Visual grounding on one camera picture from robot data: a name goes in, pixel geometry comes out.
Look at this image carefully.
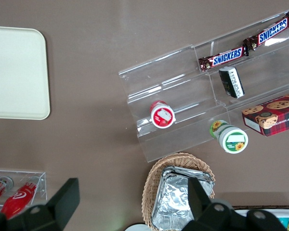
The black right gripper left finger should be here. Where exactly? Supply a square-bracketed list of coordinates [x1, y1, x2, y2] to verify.
[7, 178, 80, 231]

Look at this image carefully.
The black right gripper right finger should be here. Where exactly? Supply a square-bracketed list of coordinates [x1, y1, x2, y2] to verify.
[183, 178, 247, 231]

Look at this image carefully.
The light wicker oval basket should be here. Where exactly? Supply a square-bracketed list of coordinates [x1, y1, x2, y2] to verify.
[141, 152, 215, 231]

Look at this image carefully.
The white rectangular snack tray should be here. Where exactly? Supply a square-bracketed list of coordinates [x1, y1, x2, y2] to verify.
[232, 205, 289, 231]

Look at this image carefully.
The cream plastic serving tray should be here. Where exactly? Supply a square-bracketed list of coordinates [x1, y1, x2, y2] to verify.
[0, 26, 51, 120]

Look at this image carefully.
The clear acrylic bottle rack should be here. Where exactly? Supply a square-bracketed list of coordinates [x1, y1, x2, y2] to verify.
[0, 169, 48, 214]

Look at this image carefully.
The foil container with foil lid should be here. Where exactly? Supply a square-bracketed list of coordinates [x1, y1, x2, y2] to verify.
[161, 165, 215, 183]
[151, 172, 215, 229]

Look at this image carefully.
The green sunflower lid cup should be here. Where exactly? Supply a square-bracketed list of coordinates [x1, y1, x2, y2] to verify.
[209, 119, 249, 154]

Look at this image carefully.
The teal snack packet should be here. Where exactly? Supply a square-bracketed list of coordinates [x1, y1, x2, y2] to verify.
[278, 218, 289, 231]

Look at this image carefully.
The red lid yogurt cup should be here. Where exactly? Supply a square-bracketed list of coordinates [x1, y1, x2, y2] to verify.
[150, 100, 176, 129]

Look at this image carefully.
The red tartan cookie box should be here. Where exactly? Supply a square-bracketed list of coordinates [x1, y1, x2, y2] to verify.
[242, 90, 289, 137]

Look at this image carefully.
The clear acrylic stepped display stand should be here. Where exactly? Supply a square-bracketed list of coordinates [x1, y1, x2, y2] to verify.
[118, 9, 289, 163]

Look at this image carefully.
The small black chocolate box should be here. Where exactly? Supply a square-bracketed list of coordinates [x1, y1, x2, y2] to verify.
[218, 67, 245, 98]

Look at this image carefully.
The Snickers chocolate bar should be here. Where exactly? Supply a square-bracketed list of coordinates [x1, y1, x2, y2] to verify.
[243, 14, 289, 51]
[198, 45, 250, 73]

